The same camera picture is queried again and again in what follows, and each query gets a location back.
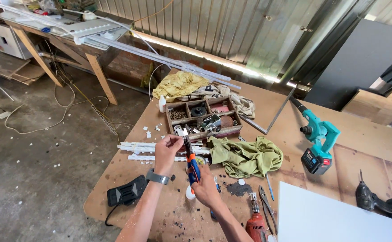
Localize yellow cloth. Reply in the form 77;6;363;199
152;71;210;103

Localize teal cordless blower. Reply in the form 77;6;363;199
289;96;341;175

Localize perforated metal strip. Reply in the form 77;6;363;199
91;104;118;136

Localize black foot pedal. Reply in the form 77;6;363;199
107;174;148;207

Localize person's left hand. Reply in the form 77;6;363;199
154;134;184;176

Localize dark grey panel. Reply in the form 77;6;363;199
304;18;392;111

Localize olive green cloth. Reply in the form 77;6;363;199
207;135;284;179

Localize wooden workbench with clutter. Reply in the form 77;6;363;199
0;0;134;105

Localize white board panel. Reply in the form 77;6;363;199
277;181;392;242

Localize white perforated plastic strip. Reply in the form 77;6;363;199
117;145;211;155
128;153;210;163

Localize blue orange handled pliers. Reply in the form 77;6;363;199
183;135;201;194

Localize white cable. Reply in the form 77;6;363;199
0;64;164;135

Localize black cordless drill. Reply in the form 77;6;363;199
355;169;392;222

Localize white cabinet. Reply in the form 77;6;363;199
0;21;33;60

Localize beige printed cloth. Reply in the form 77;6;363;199
177;84;256;119

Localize red electric drill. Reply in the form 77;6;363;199
245;192;268;242

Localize wooden compartment parts box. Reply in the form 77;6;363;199
165;97;243;140

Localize blue pen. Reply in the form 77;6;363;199
265;172;275;201

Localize metal angle frame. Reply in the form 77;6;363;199
239;87;297;135

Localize grey wrist watch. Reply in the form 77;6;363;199
145;168;170;185

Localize bundle of long white profiles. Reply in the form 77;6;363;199
0;0;242;90

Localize person's right hand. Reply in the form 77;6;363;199
186;164;223;209

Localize metal tin snips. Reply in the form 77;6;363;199
258;185;278;235

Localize stack of cardboard sheets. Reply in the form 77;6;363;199
0;45;47;85

